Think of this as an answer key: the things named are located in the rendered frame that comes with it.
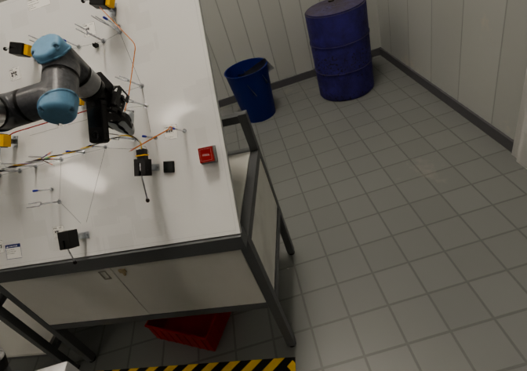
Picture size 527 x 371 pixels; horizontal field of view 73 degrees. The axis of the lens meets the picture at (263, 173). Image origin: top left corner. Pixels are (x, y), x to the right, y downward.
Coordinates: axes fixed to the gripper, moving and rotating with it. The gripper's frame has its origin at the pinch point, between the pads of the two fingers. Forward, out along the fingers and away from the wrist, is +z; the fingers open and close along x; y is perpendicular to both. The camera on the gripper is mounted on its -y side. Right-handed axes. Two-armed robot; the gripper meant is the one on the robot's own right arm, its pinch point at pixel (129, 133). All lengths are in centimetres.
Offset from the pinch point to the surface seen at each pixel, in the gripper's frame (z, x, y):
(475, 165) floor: 151, -149, 55
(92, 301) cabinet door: 65, 47, -45
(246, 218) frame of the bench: 43, -27, -14
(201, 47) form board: 3.4, -17.2, 34.7
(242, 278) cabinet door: 58, -23, -34
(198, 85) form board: 8.7, -15.6, 23.3
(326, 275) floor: 125, -53, -22
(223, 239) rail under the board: 30.9, -22.7, -24.6
